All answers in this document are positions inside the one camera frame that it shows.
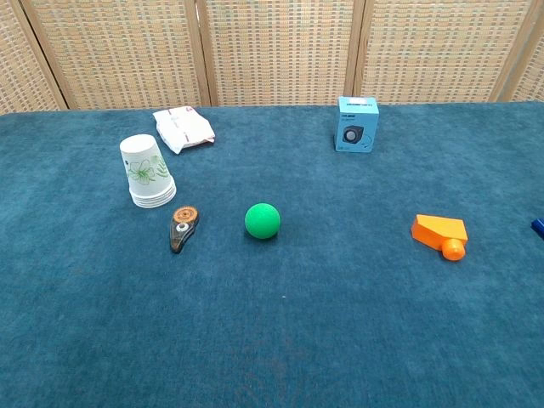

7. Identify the white plastic snack bag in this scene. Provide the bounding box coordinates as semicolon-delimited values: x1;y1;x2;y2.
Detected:
152;105;216;155

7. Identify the light blue speaker box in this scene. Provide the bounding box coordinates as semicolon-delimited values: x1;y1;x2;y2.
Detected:
334;95;380;153

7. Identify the woven wooden screen panel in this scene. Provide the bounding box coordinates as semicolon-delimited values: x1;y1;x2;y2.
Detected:
0;0;59;114
195;0;366;107
19;0;212;111
509;12;544;103
354;0;541;105

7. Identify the blue velvet tablecloth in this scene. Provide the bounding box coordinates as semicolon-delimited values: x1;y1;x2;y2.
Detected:
0;100;544;408

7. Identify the orange wedge block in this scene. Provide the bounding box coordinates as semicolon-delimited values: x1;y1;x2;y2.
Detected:
411;213;469;250

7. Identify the white floral paper cup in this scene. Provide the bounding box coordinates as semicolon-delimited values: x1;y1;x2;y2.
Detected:
132;194;177;210
131;191;177;207
129;185;177;201
119;133;176;198
130;188;177;204

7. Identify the orange correction tape dispenser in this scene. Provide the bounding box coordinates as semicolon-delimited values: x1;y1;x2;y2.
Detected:
169;205;201;255

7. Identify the green foam ball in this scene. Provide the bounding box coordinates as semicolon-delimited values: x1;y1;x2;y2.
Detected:
244;202;282;240

